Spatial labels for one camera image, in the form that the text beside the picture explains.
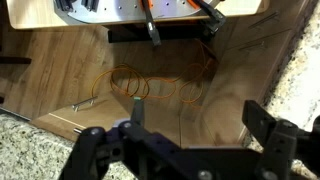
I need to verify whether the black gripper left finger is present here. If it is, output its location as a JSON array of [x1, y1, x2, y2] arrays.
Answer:
[[59, 96, 188, 180]]

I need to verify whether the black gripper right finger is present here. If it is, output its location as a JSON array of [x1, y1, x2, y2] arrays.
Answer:
[[241, 99, 320, 180]]

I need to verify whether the light wooden table board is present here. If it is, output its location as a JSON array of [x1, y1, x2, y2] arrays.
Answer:
[[5, 0, 271, 31]]

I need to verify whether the thin orange cable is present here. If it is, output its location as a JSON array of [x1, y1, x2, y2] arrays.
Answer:
[[91, 39, 219, 105]]

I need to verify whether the black table frame beam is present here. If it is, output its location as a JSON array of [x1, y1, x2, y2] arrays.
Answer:
[[107, 23, 218, 44]]

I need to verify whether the black clamp orange handle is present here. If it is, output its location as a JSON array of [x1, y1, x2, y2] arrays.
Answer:
[[140, 0, 163, 47], [186, 0, 228, 36]]

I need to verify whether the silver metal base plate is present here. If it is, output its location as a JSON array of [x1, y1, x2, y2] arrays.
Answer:
[[53, 0, 223, 25]]

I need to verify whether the black metal bracket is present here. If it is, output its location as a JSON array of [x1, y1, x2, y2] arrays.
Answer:
[[80, 0, 100, 13], [54, 0, 75, 14]]

